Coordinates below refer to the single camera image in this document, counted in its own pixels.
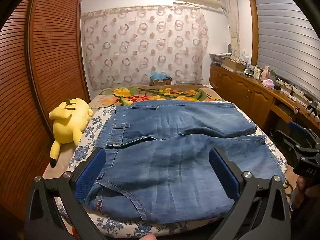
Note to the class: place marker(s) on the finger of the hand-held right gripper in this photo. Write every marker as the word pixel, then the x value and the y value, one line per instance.
pixel 298 128
pixel 287 141

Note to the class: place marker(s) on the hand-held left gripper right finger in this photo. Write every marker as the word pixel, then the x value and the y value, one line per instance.
pixel 222 170

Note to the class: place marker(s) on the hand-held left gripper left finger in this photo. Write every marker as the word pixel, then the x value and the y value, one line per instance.
pixel 91 172

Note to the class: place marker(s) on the blue denim pants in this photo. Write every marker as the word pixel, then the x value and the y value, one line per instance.
pixel 162 175

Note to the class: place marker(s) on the person's right hand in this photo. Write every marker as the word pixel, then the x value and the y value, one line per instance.
pixel 300 195

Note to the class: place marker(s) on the person's left hand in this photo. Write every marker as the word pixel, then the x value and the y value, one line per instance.
pixel 148 237

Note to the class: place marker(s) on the blue floral white sheet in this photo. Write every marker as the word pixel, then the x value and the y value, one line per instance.
pixel 80 155

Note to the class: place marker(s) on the small black object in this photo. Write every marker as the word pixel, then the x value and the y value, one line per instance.
pixel 278 87

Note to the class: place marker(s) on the yellow plush toy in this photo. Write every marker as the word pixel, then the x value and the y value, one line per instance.
pixel 67 125

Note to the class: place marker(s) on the pink tissue pack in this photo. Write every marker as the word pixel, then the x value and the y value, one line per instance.
pixel 268 83

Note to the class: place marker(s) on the pink bottle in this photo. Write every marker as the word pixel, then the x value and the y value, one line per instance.
pixel 265 73

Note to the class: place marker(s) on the white bottle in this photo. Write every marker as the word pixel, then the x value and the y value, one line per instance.
pixel 256 73

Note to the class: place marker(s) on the wooden sideboard cabinet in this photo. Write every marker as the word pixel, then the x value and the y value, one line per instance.
pixel 240 90

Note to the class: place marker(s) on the open cardboard box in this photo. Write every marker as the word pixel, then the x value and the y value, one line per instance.
pixel 233 65

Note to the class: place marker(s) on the small cardboard box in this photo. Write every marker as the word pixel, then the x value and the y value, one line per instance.
pixel 161 81

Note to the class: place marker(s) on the blue plastic bag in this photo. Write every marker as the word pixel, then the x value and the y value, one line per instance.
pixel 160 75

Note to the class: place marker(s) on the wooden louvered wardrobe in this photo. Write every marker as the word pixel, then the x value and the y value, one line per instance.
pixel 55 55

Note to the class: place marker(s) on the cream lace window curtain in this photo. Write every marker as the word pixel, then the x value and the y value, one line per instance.
pixel 232 25

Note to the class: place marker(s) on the circle print sheer curtain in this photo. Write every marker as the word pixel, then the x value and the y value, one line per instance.
pixel 140 47

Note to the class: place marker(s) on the wooden window frame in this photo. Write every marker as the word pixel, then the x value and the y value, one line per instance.
pixel 253 30

